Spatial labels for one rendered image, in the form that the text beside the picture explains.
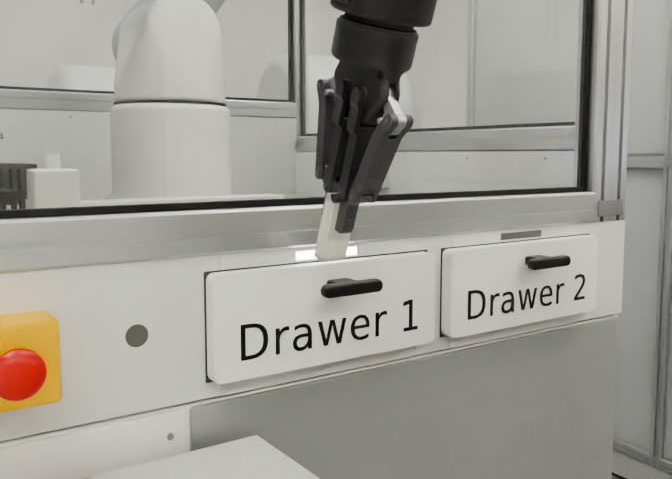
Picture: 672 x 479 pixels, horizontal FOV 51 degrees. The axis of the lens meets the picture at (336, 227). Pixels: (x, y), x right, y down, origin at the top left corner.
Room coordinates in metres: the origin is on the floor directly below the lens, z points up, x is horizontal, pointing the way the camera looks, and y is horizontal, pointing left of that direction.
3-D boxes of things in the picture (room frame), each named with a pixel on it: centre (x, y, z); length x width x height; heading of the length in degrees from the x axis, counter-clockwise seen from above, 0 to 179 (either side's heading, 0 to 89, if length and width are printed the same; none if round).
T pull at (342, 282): (0.74, -0.01, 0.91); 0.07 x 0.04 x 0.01; 124
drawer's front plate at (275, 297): (0.77, 0.00, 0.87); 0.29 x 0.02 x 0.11; 124
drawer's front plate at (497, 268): (0.94, -0.26, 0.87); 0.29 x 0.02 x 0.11; 124
